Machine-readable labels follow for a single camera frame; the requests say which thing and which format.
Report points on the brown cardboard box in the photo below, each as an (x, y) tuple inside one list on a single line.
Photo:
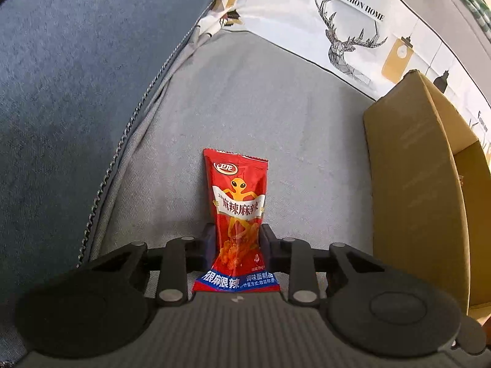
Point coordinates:
[(414, 180)]

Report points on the red spicy snack packet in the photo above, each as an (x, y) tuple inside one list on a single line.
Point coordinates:
[(239, 207)]

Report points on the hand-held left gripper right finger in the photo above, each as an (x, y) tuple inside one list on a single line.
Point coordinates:
[(266, 245)]

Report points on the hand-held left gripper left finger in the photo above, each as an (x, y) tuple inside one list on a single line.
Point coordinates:
[(210, 245)]

